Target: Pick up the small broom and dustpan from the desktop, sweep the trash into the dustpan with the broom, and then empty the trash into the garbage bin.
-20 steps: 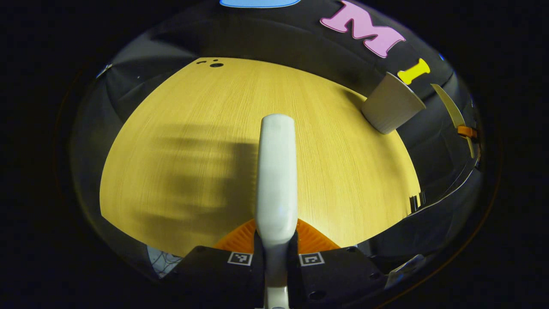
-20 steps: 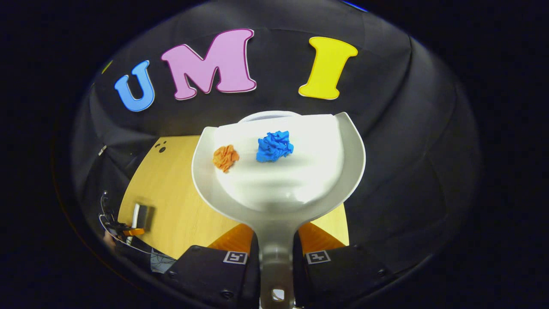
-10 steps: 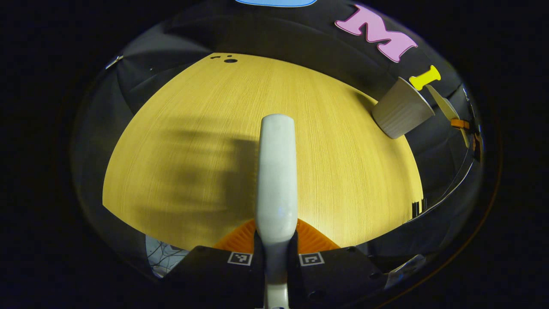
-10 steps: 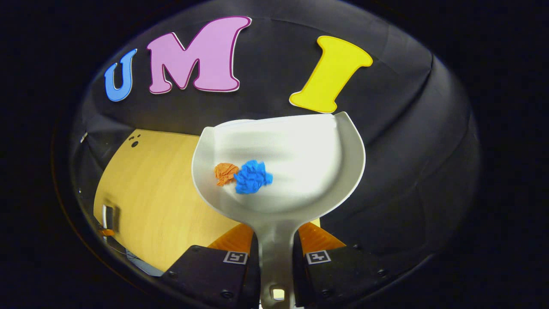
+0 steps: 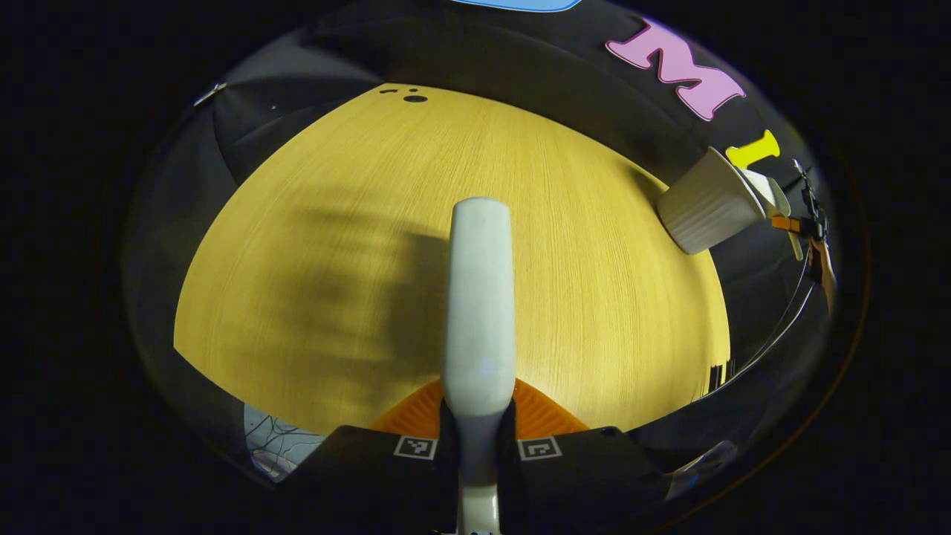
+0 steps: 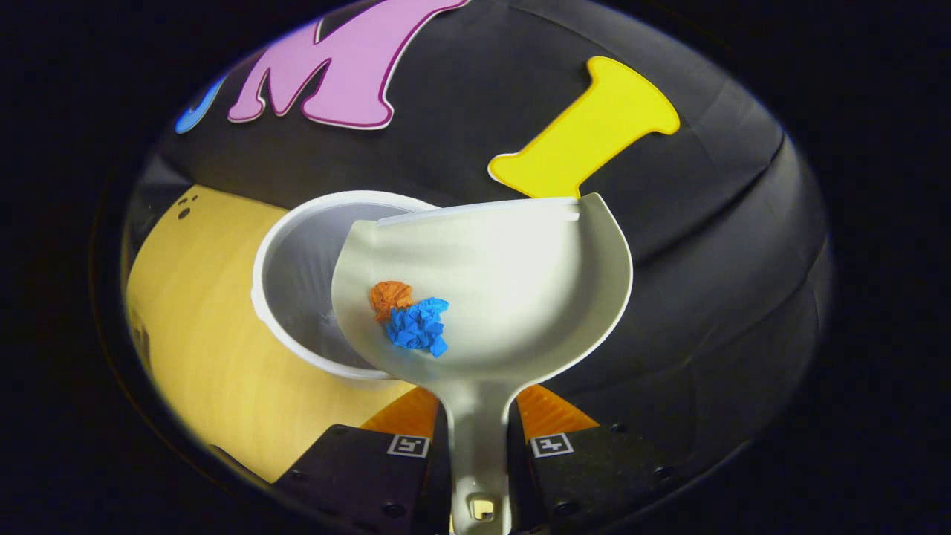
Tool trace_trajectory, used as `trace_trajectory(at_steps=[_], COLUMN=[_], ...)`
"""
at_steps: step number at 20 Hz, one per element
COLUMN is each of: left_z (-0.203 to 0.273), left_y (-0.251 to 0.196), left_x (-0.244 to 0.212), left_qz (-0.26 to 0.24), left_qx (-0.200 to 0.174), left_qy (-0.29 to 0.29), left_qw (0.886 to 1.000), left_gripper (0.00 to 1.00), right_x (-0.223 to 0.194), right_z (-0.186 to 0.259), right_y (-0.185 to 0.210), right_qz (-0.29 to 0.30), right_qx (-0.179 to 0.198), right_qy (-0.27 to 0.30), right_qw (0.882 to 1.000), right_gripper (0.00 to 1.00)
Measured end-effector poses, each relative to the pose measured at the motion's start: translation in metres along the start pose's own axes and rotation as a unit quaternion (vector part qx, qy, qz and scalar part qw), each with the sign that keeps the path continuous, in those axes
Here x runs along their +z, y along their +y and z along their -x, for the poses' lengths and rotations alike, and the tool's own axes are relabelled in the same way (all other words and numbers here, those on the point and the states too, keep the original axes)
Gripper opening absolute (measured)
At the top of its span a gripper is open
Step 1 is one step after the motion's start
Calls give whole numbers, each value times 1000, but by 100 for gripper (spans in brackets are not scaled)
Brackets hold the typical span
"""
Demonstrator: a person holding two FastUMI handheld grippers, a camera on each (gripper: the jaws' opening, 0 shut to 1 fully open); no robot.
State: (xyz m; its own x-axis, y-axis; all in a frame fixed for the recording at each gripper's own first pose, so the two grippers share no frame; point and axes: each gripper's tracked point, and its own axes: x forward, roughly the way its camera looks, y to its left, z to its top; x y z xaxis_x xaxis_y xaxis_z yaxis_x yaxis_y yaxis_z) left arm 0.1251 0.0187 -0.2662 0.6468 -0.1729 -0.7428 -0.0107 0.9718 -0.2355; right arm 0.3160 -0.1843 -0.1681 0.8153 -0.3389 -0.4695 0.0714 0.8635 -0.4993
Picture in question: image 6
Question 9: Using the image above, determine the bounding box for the black backdrop cloth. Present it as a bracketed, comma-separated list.
[123, 0, 833, 476]

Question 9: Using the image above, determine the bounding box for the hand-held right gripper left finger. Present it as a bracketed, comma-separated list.
[273, 385, 452, 535]

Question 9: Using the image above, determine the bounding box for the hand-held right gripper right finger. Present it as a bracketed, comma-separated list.
[508, 383, 683, 534]

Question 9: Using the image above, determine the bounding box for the blue paper ball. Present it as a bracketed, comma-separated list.
[384, 296, 451, 358]

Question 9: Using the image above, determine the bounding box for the wooden desktop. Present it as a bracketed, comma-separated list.
[125, 184, 418, 484]

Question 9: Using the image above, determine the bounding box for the white dustpan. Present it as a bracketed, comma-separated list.
[331, 192, 634, 535]

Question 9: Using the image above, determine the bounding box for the orange paper ball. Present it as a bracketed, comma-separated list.
[369, 280, 415, 322]

